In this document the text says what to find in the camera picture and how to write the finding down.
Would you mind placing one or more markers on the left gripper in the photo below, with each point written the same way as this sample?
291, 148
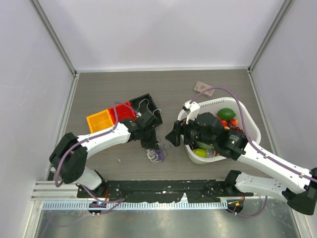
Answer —
153, 143

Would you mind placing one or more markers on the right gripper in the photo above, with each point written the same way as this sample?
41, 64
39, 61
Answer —
180, 128

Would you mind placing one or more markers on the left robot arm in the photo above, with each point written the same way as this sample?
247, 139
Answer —
70, 155

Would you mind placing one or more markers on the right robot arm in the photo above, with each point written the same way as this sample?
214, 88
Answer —
289, 183

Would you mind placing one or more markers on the green cantaloupe melon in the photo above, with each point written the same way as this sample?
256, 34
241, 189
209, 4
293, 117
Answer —
203, 145

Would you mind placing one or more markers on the red plastic bin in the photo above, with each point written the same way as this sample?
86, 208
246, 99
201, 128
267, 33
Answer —
123, 112

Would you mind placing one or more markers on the black plastic bin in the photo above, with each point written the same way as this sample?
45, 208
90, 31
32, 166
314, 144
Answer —
145, 103

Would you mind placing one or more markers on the small green apple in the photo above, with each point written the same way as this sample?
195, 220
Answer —
200, 152

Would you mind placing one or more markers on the yellow plastic bin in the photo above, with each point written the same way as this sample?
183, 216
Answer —
99, 121

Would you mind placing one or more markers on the red white card box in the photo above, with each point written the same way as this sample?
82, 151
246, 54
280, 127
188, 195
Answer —
200, 87

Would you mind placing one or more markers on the green lime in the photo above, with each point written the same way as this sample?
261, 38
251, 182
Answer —
226, 114

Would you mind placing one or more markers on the white plastic basket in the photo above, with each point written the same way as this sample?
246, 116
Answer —
213, 106

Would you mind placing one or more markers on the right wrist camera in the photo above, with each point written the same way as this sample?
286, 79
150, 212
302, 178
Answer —
192, 109

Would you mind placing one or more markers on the slotted cable duct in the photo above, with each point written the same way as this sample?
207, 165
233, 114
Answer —
125, 206

